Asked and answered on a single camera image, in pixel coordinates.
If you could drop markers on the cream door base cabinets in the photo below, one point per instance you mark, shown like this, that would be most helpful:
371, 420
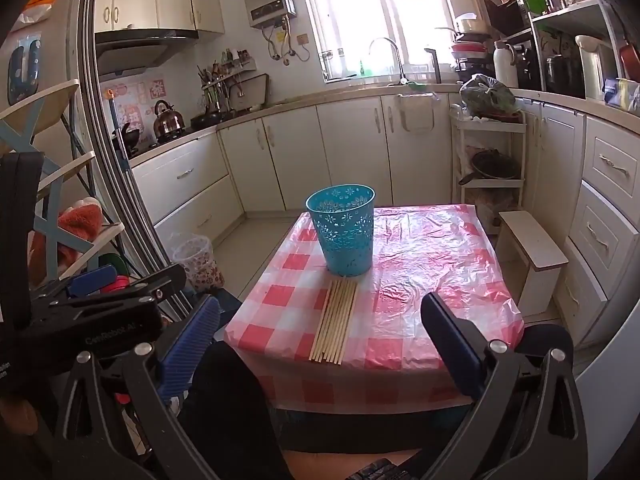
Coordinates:
325, 150

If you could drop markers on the cream wall cabinets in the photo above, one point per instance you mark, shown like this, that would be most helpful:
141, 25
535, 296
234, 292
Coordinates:
135, 0

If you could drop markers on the bagged green vegetables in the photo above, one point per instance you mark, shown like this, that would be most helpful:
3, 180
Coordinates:
487, 95

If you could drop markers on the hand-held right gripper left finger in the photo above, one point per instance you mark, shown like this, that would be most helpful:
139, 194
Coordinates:
192, 345

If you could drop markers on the white thermos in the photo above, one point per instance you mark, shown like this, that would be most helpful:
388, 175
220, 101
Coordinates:
506, 65

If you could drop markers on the metal mop pole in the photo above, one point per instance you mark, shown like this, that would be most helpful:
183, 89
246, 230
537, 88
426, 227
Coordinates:
122, 145

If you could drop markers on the red checkered plastic tablecloth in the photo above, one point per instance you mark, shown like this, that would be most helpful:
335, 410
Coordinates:
425, 270

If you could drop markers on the pink printed wall sticker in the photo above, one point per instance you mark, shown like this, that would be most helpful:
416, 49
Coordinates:
142, 102

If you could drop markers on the beige cutting board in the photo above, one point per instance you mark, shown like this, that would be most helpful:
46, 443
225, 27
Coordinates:
250, 91

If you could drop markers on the black toaster oven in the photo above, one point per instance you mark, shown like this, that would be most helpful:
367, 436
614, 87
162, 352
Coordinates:
502, 15

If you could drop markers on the range hood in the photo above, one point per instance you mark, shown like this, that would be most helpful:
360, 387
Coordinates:
135, 50

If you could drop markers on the window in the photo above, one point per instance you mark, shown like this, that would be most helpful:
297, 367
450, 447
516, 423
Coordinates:
350, 10

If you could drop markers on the black stock pot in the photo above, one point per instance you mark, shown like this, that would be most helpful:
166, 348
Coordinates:
562, 74

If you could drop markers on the floral wastebasket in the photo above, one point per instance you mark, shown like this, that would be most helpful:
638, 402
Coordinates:
197, 260

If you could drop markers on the red pan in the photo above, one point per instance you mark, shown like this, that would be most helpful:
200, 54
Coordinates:
631, 60

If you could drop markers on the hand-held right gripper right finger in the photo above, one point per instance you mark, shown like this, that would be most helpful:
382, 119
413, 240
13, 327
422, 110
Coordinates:
450, 345

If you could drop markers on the orange plush slipper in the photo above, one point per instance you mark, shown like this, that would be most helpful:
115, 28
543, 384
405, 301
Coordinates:
80, 222

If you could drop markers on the white hanging bin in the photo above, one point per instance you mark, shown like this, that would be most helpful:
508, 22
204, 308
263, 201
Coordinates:
416, 112

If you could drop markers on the dark cooking pot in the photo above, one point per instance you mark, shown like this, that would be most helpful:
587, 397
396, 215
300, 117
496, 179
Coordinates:
492, 166

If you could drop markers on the green plastic board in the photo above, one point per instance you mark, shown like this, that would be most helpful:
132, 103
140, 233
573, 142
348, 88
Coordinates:
534, 1

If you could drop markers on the cream panelled drawer cabinet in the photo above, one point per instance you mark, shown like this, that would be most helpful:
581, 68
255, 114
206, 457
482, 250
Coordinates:
605, 200

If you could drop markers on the wall utensil rack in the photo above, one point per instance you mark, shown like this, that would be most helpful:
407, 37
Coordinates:
225, 67

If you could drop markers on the stack of dishes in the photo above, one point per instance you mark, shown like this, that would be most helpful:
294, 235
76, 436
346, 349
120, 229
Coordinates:
468, 47

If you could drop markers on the white rolling storage cart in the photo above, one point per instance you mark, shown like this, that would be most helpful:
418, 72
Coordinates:
490, 125

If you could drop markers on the white shelf rack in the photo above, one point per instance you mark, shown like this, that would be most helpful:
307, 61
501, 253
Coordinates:
570, 12

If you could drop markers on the teal perforated plastic basket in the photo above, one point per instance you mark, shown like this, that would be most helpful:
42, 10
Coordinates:
345, 240

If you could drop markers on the blue box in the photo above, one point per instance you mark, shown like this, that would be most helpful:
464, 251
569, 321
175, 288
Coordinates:
620, 94

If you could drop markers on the row of wooden chopsticks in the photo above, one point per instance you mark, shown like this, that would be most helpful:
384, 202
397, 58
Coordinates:
332, 325

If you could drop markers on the chrome faucet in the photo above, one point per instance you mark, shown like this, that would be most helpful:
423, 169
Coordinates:
401, 72

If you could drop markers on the white electric kettle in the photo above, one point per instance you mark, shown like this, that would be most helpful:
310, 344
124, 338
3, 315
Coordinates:
592, 67

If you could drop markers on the person's left leg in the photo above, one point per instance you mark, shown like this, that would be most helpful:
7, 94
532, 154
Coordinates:
225, 410

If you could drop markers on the black wok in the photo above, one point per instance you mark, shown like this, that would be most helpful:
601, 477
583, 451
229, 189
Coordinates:
127, 137

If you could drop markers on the white wooden step stool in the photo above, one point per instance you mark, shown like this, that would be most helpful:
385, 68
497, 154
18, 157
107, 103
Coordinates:
530, 250

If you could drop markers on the grey sliding door frame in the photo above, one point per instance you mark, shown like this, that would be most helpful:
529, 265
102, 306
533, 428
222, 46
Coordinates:
107, 160

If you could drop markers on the steel kettle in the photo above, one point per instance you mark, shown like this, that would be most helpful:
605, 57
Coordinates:
169, 120

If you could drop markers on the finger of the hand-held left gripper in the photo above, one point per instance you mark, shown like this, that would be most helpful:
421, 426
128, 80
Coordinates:
92, 280
150, 280

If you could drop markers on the folding wooden shelf rack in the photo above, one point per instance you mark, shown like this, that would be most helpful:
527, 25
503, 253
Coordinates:
65, 169

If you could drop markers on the black frying pan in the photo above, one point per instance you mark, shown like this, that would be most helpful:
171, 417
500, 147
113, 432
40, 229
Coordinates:
206, 120

